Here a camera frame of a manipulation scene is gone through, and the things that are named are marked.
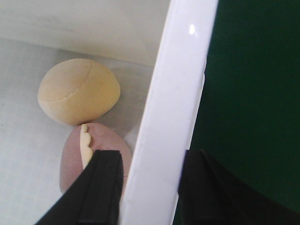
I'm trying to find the cream yellow bun toy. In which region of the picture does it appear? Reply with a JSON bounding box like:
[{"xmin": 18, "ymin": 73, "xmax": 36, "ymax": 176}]
[{"xmin": 37, "ymin": 59, "xmax": 120, "ymax": 126}]

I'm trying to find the white plastic Totelife tote box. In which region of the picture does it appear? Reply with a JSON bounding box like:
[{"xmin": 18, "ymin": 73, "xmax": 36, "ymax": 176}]
[{"xmin": 0, "ymin": 0, "xmax": 218, "ymax": 225}]

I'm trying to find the pink bun toy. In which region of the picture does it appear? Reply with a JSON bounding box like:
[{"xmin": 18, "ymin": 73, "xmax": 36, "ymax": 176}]
[{"xmin": 60, "ymin": 123, "xmax": 132, "ymax": 193}]

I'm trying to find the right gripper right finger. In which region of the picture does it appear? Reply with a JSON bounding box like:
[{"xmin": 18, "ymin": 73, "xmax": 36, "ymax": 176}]
[{"xmin": 178, "ymin": 150, "xmax": 300, "ymax": 225}]

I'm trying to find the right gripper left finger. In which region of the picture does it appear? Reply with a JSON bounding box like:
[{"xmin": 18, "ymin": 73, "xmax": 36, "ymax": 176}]
[{"xmin": 37, "ymin": 150, "xmax": 123, "ymax": 225}]

